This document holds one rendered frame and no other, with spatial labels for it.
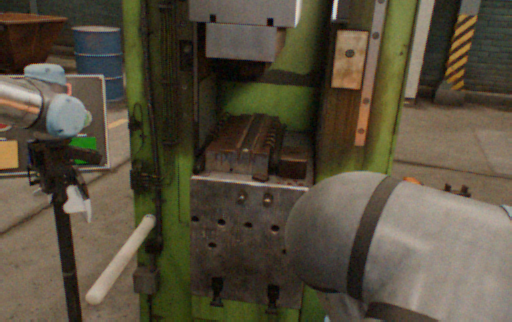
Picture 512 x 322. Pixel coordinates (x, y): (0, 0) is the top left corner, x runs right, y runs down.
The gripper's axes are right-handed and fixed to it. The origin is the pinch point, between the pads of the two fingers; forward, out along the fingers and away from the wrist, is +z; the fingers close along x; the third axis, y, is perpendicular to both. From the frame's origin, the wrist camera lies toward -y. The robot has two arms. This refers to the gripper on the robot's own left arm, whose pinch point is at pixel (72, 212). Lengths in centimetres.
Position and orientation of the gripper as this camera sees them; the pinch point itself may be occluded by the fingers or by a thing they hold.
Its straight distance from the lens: 112.4
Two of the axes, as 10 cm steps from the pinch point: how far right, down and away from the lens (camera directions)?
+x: 8.3, 2.4, -5.1
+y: -5.6, 2.8, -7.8
